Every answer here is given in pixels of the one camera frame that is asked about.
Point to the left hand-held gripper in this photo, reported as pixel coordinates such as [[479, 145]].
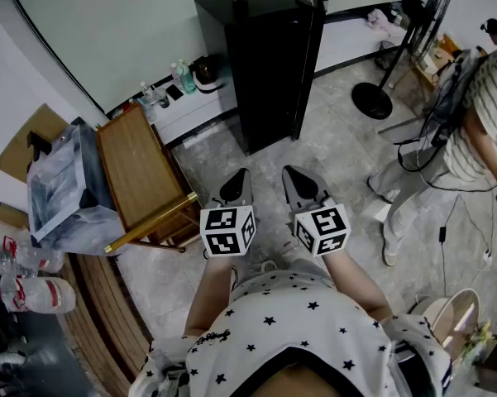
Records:
[[225, 232]]

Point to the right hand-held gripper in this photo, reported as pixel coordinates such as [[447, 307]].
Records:
[[322, 230]]

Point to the black fridge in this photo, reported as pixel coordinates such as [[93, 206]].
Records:
[[269, 81]]

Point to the person's left forearm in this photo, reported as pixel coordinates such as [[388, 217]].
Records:
[[206, 292]]

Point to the person's right forearm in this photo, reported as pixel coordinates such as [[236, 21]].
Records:
[[355, 283]]

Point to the gold tube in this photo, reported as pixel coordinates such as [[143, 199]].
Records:
[[157, 219]]

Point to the white low ledge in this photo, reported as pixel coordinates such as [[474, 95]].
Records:
[[190, 114]]

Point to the wooden folding table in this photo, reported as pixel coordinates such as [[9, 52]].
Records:
[[136, 159]]

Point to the black phone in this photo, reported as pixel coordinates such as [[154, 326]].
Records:
[[175, 92]]

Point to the clear glass cup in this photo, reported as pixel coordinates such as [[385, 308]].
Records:
[[163, 98]]

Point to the green plastic bottle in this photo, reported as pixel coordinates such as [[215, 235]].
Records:
[[187, 79]]

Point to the clear pump bottle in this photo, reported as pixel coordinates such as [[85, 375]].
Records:
[[148, 95]]

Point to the small clear bottle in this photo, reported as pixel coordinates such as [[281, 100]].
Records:
[[176, 75]]

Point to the white star-print shirt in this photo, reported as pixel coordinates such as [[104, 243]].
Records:
[[297, 325]]

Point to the small wooden side table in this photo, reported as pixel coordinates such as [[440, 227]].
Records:
[[432, 77]]

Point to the marble-pattern box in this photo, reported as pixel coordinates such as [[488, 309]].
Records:
[[62, 188]]

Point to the stack of wooden boards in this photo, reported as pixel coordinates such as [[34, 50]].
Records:
[[103, 312]]

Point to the pink cloth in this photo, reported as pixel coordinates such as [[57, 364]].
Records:
[[380, 21]]

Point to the white power strip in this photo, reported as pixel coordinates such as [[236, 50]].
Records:
[[487, 259]]

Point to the beige round chair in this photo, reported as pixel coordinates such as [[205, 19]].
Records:
[[455, 317]]

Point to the brown cardboard sheet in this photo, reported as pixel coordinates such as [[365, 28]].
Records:
[[29, 139]]

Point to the black standing fan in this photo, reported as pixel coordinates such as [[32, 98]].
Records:
[[432, 15]]

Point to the large clear plastic bottle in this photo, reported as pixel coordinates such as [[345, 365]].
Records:
[[29, 259], [45, 296]]

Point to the small brown cardboard piece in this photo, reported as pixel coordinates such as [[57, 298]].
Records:
[[10, 215]]

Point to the yellow flower bunch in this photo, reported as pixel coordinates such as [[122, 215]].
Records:
[[479, 339]]

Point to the dark wooden box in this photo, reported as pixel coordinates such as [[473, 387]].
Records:
[[496, 366]]

